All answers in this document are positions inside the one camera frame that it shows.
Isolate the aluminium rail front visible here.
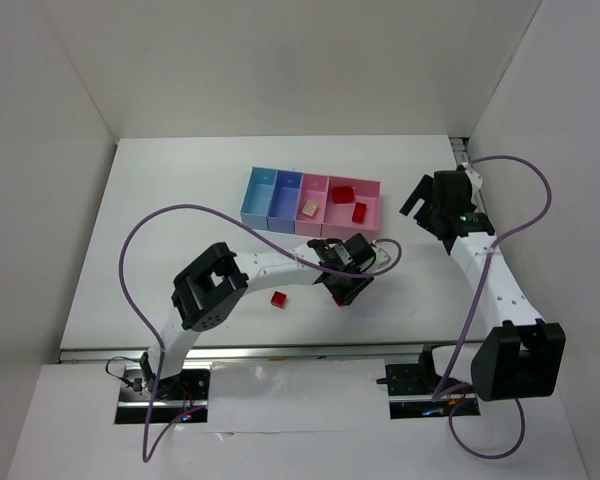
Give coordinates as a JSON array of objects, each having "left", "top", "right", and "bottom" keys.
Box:
[{"left": 58, "top": 342, "right": 449, "bottom": 364}]

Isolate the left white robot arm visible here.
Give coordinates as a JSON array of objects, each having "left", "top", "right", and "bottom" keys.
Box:
[{"left": 140, "top": 234, "right": 391, "bottom": 398}]

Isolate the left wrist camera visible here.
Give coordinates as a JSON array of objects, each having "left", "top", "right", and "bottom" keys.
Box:
[{"left": 371, "top": 243, "right": 392, "bottom": 272}]

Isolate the aluminium rail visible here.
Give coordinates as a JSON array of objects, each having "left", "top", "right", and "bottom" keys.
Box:
[
  {"left": 449, "top": 135, "right": 486, "bottom": 211},
  {"left": 58, "top": 342, "right": 449, "bottom": 364}
]

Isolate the light blue bin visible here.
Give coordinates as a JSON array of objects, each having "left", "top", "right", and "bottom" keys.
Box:
[{"left": 240, "top": 167, "right": 278, "bottom": 230}]

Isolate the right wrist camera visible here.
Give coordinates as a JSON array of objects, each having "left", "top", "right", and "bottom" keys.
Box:
[{"left": 457, "top": 162, "right": 483, "bottom": 197}]

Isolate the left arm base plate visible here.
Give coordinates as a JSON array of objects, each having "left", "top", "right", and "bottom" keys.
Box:
[{"left": 114, "top": 366, "right": 211, "bottom": 425}]

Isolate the red rounded lego brick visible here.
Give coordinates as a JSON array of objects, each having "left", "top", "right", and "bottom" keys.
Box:
[{"left": 330, "top": 185, "right": 355, "bottom": 205}]

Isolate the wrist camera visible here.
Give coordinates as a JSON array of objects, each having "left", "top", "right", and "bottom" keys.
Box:
[
  {"left": 457, "top": 162, "right": 483, "bottom": 197},
  {"left": 371, "top": 243, "right": 392, "bottom": 272}
]

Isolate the small pink bin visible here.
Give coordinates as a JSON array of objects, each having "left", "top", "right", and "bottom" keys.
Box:
[{"left": 295, "top": 173, "right": 329, "bottom": 237}]

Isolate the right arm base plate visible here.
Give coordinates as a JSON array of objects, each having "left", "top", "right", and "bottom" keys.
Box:
[{"left": 376, "top": 363, "right": 480, "bottom": 420}]

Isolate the small red lego brick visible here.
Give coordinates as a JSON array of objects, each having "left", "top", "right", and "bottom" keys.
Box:
[{"left": 270, "top": 291, "right": 288, "bottom": 309}]

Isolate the aluminium rail right side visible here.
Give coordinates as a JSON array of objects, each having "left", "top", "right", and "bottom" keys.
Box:
[{"left": 449, "top": 135, "right": 486, "bottom": 211}]

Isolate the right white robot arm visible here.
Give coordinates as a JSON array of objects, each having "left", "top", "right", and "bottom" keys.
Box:
[{"left": 400, "top": 167, "right": 566, "bottom": 401}]

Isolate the white lego brick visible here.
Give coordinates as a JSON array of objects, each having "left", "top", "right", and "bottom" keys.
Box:
[{"left": 301, "top": 200, "right": 319, "bottom": 218}]

